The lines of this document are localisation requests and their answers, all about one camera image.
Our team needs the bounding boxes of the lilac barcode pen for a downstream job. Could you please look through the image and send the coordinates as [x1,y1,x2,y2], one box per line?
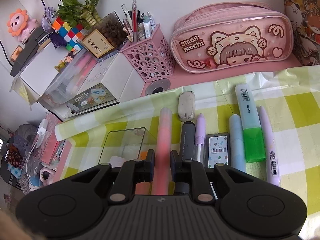
[258,106,280,186]

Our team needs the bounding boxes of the dark grey marker pen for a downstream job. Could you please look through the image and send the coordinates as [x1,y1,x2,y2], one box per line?
[174,121,196,196]

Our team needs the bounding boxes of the pink small mochi pencil case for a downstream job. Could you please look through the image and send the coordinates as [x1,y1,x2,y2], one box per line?
[169,2,293,74]

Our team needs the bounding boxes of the orange pink highlighter pen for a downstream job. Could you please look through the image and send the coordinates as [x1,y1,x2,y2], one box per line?
[151,107,172,196]

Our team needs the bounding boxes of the pens in holder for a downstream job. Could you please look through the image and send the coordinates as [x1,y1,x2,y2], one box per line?
[121,0,156,43]

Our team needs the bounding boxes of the grey desk cable grommet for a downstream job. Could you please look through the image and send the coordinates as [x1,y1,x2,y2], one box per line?
[145,79,171,95]

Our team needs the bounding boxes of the clear plastic drawer box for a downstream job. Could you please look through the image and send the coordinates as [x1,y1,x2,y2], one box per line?
[39,49,97,107]

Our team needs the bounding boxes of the white rabbit drawer organizer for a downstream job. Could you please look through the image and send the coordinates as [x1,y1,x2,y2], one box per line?
[37,52,148,119]

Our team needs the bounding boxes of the white storage box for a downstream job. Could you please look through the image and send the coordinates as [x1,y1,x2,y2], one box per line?
[20,42,69,96]

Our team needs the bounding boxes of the pink perforated pen holder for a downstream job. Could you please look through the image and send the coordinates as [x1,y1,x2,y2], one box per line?
[120,24,176,83]

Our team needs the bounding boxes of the colourful rubik's cube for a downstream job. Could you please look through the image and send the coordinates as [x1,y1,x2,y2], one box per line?
[52,17,87,51]

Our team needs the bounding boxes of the light blue highlighter pen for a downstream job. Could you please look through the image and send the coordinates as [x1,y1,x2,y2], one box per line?
[229,114,246,172]

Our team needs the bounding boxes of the white dirty eraser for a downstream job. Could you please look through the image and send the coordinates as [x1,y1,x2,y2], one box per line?
[178,91,195,121]

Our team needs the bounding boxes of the bamboo plant in glass pot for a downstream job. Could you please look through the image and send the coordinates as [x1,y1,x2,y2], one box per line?
[56,0,127,61]

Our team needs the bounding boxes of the purple tassel charm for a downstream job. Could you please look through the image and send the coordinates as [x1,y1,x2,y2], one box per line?
[40,0,67,49]

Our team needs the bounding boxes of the grey lead refill case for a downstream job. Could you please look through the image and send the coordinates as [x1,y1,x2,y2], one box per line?
[203,133,231,168]

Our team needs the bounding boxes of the purple clear pen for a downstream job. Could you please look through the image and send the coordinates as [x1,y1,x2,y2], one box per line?
[194,113,206,163]

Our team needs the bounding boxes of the small yellow figurine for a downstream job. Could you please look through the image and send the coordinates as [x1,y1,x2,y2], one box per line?
[54,50,76,73]

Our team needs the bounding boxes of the pink lion toy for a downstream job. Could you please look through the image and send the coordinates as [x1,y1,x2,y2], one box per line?
[7,9,40,44]

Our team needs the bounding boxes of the green capped highlighter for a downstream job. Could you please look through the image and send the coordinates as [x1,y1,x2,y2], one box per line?
[235,83,265,163]

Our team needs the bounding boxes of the green checked table cloth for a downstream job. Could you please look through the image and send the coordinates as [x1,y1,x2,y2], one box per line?
[52,65,320,217]

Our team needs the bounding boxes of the cartoon cat poster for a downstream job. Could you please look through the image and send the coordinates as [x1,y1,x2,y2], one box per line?
[284,0,319,66]

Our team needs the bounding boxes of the red pink book stack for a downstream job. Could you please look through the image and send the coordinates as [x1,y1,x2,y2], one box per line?
[37,113,72,169]

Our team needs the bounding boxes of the clear plastic organizer tray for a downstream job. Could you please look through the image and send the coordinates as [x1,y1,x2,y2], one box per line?
[98,127,156,167]

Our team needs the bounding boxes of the black flat box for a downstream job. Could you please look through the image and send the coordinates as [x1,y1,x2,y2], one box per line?
[10,27,54,77]

